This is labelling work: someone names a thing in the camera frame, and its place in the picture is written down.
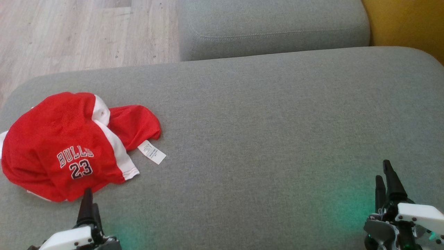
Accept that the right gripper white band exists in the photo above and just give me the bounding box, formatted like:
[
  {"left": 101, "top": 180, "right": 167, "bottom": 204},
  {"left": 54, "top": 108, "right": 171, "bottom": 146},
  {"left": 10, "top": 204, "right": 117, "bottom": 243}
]
[{"left": 364, "top": 160, "right": 444, "bottom": 250}]

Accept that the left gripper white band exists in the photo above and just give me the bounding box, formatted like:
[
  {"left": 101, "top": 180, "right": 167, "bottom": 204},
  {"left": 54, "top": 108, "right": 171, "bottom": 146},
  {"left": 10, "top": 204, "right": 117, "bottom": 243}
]
[{"left": 28, "top": 188, "right": 122, "bottom": 250}]

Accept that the red basketball shorts white stripe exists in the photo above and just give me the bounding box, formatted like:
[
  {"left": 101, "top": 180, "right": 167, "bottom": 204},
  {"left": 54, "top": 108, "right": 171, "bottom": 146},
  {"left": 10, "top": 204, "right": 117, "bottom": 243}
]
[{"left": 1, "top": 91, "right": 140, "bottom": 202}]

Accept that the yellow cushion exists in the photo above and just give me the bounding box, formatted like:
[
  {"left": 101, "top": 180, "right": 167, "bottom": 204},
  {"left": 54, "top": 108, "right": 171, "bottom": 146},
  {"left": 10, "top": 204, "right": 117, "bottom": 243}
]
[{"left": 361, "top": 0, "right": 444, "bottom": 66}]

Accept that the grey fabric sofa cushion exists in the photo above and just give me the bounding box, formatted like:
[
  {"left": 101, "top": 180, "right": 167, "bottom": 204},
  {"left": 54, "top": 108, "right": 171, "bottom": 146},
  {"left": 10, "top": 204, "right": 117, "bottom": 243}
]
[{"left": 177, "top": 0, "right": 371, "bottom": 62}]

